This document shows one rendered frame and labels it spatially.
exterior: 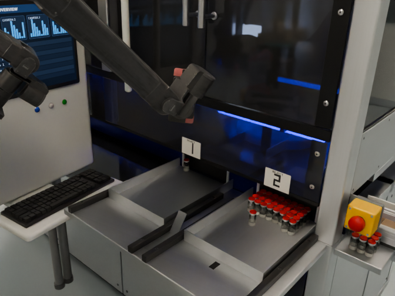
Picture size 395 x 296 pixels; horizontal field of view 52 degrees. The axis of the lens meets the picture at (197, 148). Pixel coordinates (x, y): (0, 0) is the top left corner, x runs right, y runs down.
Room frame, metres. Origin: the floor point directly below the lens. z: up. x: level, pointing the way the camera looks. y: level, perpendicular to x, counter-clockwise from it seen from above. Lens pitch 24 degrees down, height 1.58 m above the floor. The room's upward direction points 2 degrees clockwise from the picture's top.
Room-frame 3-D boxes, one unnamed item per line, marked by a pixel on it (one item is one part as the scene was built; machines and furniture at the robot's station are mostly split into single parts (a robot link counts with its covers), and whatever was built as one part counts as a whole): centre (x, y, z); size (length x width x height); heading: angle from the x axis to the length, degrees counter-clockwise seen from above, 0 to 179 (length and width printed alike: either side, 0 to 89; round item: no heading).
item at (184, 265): (1.05, 0.00, 0.87); 0.70 x 0.48 x 0.02; 50
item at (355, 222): (0.88, -0.42, 0.99); 0.04 x 0.04 x 0.04; 50
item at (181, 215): (0.95, 0.08, 0.91); 0.14 x 0.03 x 0.06; 140
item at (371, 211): (0.92, -0.45, 0.99); 0.08 x 0.07 x 0.07; 140
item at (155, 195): (1.21, 0.08, 0.90); 0.34 x 0.26 x 0.04; 140
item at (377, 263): (0.94, -0.48, 0.87); 0.14 x 0.13 x 0.02; 140
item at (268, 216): (1.06, -0.24, 0.91); 0.18 x 0.02 x 0.05; 50
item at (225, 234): (0.99, -0.18, 0.90); 0.34 x 0.26 x 0.04; 140
